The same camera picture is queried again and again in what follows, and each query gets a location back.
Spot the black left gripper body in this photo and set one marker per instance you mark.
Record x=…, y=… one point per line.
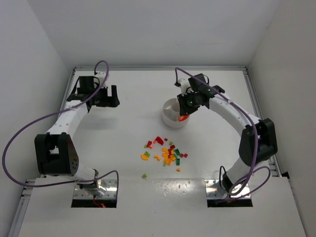
x=106, y=98

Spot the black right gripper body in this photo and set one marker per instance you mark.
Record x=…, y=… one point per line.
x=184, y=108

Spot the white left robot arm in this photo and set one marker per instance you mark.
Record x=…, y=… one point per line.
x=55, y=151

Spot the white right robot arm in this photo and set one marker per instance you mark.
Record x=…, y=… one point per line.
x=258, y=140

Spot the white divided round container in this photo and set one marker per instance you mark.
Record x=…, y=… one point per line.
x=171, y=115

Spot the red lego pair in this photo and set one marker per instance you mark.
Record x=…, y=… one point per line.
x=183, y=155

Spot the yellow long lego brick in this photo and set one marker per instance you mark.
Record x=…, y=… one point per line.
x=169, y=161

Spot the yellow curved lego piece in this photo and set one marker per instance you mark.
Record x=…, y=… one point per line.
x=144, y=157

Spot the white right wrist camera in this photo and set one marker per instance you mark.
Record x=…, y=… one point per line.
x=185, y=86

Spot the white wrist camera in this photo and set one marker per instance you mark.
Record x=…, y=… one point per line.
x=100, y=77
x=185, y=86

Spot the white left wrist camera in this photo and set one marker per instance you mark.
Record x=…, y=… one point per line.
x=100, y=77

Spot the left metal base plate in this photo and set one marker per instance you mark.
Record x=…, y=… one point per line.
x=101, y=189

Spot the aluminium frame rail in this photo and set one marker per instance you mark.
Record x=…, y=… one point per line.
x=273, y=162

